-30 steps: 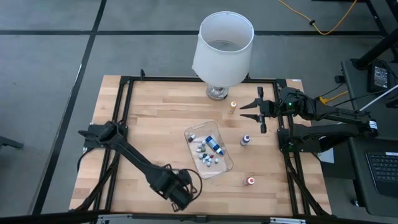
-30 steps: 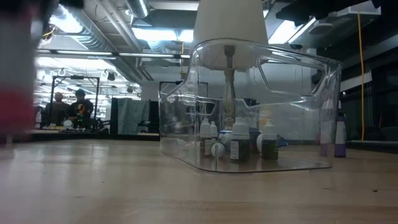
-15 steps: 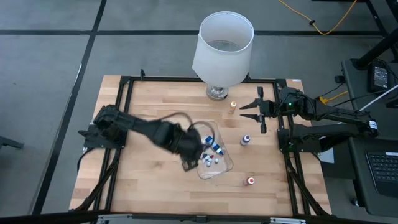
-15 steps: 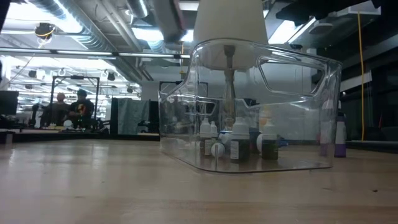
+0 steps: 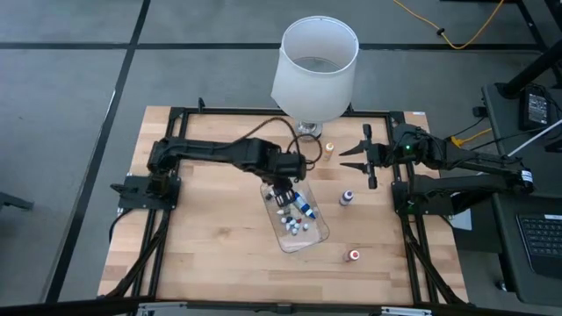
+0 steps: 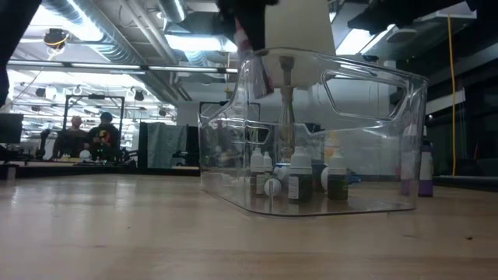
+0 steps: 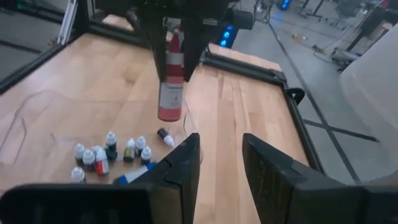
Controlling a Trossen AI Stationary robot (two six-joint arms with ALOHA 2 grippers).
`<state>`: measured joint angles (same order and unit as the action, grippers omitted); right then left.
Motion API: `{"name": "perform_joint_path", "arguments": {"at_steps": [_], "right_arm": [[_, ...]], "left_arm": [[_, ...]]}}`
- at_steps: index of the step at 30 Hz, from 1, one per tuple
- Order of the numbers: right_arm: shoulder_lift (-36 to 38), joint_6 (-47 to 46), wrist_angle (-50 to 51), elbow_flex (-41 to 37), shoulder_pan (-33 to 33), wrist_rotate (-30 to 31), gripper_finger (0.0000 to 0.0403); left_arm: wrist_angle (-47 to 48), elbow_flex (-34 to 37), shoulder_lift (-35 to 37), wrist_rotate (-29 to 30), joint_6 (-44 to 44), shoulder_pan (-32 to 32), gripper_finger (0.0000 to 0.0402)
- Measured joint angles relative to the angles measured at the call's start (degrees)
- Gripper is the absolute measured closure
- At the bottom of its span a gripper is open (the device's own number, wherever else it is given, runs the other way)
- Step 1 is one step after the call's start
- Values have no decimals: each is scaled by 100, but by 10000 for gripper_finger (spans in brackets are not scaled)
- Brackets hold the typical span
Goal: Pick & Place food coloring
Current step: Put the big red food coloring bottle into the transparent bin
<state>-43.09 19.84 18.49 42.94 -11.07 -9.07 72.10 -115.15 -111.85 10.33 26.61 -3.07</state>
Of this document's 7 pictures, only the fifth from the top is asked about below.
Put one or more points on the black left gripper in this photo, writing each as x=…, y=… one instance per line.
x=285, y=169

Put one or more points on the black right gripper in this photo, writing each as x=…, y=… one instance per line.
x=382, y=154

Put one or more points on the blue food coloring bottle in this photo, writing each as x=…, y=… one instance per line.
x=304, y=205

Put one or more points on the yellow food coloring bottle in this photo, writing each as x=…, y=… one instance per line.
x=329, y=150

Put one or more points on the violet food coloring bottle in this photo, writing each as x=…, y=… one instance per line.
x=347, y=197

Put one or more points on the clear plastic bin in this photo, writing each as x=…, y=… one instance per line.
x=307, y=241

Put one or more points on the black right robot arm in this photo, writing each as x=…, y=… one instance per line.
x=465, y=186

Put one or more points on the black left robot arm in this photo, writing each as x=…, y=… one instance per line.
x=211, y=151

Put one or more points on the white shade table lamp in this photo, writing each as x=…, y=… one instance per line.
x=314, y=96

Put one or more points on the yellow power plug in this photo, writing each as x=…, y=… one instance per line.
x=456, y=141

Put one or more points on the white paper sheet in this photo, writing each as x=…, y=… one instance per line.
x=463, y=222

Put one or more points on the black power adapter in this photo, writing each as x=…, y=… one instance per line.
x=536, y=109

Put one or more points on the dark grey side table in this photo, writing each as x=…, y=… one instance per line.
x=549, y=175

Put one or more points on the black metal stand beam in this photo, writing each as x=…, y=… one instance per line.
x=531, y=70

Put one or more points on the black laptop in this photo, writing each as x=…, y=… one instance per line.
x=542, y=241

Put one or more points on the black stand foot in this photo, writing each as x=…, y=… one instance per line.
x=13, y=201

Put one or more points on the black wall plug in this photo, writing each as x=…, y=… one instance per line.
x=478, y=111

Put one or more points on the silver metal bracket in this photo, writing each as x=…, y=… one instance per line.
x=162, y=306
x=406, y=311

